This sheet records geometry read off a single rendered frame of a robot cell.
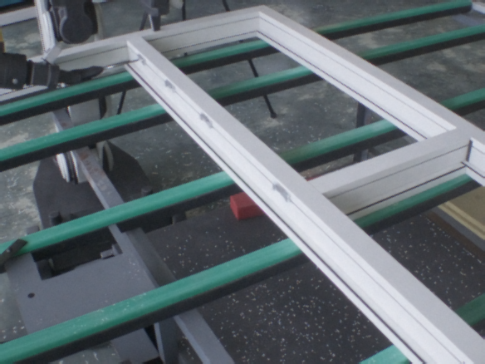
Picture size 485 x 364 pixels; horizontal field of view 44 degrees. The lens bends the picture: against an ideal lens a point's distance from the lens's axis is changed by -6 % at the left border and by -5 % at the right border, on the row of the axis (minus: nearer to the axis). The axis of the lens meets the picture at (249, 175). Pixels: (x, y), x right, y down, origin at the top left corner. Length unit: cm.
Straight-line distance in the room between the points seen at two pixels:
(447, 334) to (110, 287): 53
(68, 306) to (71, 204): 143
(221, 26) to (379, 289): 110
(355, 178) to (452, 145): 24
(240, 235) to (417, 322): 72
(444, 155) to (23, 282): 82
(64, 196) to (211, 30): 98
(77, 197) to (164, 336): 131
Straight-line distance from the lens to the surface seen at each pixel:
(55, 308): 102
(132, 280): 104
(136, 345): 133
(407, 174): 120
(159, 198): 119
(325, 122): 318
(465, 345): 86
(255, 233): 152
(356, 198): 114
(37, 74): 152
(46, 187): 255
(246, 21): 188
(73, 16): 186
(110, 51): 173
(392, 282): 92
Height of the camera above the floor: 156
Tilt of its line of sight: 34 degrees down
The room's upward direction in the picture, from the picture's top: 1 degrees counter-clockwise
